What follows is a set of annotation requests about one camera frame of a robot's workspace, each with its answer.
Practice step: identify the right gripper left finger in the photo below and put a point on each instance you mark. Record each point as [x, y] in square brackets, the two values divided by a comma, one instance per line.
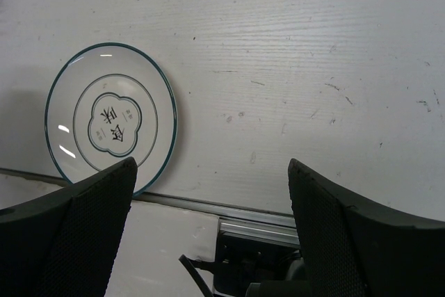
[65, 243]

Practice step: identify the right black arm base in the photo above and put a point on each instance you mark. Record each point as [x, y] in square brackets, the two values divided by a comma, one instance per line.
[251, 259]

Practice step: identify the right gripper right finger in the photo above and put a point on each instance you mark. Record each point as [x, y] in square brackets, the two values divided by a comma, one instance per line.
[353, 246]

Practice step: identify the white plate teal rim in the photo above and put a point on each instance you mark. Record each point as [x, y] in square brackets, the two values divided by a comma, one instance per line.
[109, 102]

